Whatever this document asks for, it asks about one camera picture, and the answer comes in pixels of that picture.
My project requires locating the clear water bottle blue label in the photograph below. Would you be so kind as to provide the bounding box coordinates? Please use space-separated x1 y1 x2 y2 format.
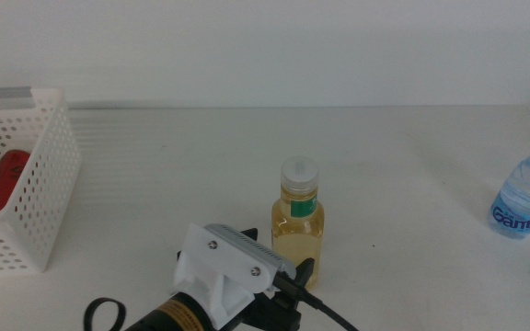
488 136 530 240

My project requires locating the red soda can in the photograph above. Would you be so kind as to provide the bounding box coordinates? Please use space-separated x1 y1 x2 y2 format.
0 149 32 218

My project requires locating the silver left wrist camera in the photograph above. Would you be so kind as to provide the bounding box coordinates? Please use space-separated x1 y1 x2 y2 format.
203 223 297 293

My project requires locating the white perforated plastic basket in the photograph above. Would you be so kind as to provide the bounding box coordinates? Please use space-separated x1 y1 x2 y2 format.
0 86 83 277

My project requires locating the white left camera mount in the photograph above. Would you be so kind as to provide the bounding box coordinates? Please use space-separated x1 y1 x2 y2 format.
170 223 276 331

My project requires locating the yellow tea bottle white cap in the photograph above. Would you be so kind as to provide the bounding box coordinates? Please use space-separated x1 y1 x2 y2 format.
271 154 326 291

